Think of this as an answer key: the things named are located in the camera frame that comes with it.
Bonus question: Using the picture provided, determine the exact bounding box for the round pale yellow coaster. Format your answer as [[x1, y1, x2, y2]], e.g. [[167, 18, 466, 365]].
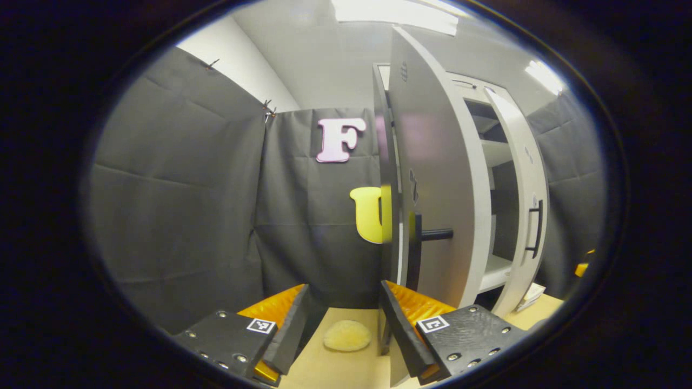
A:
[[323, 319, 373, 352]]

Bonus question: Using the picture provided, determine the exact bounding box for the grey open cabinet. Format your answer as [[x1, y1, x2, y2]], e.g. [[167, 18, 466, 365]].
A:
[[377, 62, 534, 297]]

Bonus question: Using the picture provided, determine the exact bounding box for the large ceiling light panel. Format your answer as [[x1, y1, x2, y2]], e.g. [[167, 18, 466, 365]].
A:
[[330, 0, 461, 36]]

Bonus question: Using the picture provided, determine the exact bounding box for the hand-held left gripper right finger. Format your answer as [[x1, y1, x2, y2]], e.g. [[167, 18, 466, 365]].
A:
[[381, 279, 528, 385]]

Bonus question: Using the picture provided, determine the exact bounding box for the grey cabinet drawer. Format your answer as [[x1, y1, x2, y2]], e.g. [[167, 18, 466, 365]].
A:
[[444, 72, 496, 105]]

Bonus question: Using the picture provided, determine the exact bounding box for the beige cover book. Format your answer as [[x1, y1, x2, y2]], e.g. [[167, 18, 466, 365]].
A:
[[513, 282, 547, 313]]

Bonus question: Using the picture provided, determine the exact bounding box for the grey cabinet door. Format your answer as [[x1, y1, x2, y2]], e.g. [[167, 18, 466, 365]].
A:
[[372, 24, 494, 387], [483, 86, 551, 320]]

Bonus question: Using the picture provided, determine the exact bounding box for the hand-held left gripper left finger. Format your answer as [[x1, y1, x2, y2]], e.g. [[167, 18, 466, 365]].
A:
[[173, 284, 312, 385]]

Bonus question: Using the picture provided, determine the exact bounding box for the black backdrop cloth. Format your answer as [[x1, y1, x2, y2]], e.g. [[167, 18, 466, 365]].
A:
[[86, 46, 609, 336]]

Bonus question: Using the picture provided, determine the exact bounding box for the small ceiling light panel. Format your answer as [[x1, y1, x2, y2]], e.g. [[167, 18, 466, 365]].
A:
[[524, 59, 566, 96]]

